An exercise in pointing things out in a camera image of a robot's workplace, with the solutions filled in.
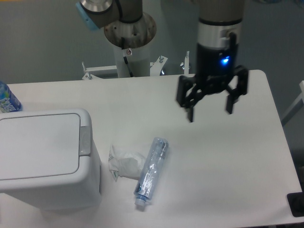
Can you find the empty clear plastic bottle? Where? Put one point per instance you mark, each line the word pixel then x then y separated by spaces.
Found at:
pixel 150 174

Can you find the black device at table edge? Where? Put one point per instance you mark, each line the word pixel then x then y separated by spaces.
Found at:
pixel 296 203

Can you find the white frame at right edge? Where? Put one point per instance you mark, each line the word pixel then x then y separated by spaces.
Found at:
pixel 294 107

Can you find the blue labelled water bottle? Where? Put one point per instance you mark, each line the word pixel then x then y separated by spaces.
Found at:
pixel 8 101

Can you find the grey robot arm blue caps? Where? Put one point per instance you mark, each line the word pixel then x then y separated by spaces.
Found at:
pixel 219 22

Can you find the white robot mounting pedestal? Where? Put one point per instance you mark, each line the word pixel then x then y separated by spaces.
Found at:
pixel 131 45

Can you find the white metal clamp frame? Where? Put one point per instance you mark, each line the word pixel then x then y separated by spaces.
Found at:
pixel 156 68

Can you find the crumpled white paper wrapper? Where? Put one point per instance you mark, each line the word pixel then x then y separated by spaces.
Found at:
pixel 123 162

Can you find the white push-button trash can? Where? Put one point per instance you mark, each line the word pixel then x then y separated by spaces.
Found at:
pixel 48 159

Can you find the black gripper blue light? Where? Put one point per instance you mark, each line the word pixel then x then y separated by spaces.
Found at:
pixel 215 68

